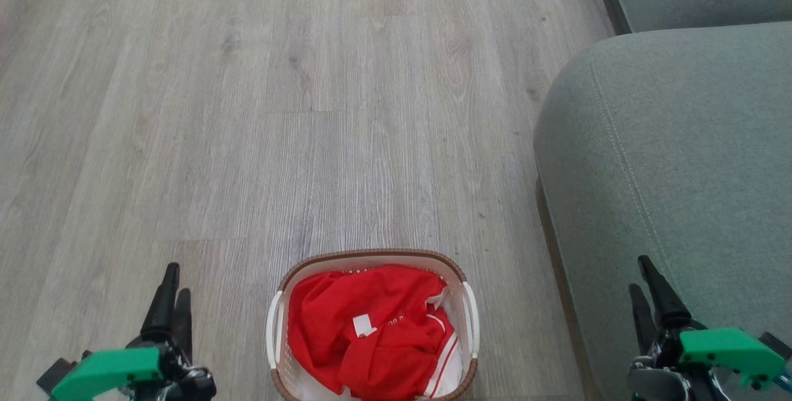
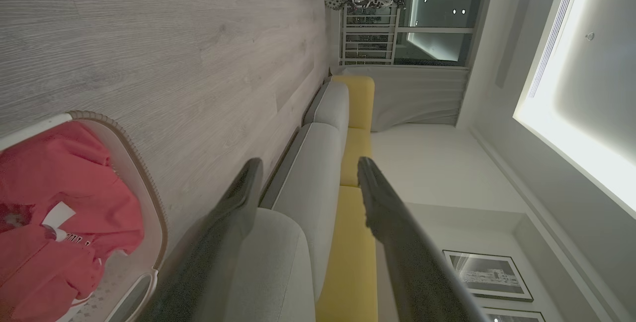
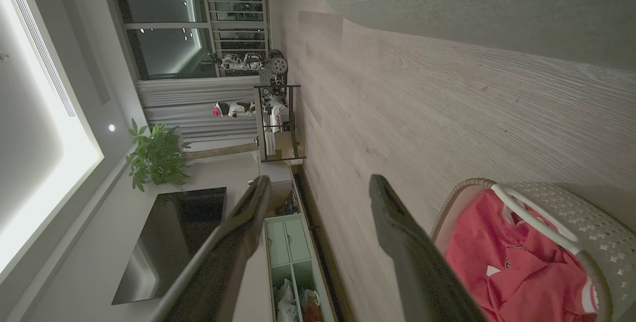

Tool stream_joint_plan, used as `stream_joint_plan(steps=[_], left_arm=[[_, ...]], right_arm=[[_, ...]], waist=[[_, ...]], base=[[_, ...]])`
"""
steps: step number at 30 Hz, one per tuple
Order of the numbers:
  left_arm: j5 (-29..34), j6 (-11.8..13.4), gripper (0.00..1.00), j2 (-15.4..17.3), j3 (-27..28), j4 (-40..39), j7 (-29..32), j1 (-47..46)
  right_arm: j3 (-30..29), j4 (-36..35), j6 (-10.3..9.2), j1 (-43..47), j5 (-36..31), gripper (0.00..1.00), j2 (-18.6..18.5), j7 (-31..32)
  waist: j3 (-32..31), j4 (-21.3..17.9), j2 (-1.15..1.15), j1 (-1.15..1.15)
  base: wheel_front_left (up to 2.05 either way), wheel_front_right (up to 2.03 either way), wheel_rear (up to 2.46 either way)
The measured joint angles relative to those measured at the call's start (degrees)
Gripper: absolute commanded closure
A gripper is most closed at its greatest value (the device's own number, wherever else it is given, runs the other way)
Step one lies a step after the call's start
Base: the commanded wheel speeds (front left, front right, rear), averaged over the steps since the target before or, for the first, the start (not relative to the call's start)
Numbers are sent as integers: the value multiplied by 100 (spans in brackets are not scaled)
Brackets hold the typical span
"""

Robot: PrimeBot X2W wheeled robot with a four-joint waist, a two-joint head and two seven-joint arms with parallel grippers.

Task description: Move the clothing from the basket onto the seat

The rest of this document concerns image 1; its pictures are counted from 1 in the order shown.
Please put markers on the white brown-rimmed laundry basket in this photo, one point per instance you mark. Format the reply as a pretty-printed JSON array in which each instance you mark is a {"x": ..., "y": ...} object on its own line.
[{"x": 459, "y": 309}]

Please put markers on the red shirt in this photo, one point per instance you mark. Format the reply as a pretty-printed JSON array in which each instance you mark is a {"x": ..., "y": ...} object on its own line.
[{"x": 359, "y": 302}]

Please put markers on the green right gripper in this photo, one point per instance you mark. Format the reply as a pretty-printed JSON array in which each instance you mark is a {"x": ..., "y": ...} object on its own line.
[{"x": 730, "y": 351}]

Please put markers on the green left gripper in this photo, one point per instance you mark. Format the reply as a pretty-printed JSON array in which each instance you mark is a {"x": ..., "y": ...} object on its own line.
[{"x": 111, "y": 370}]

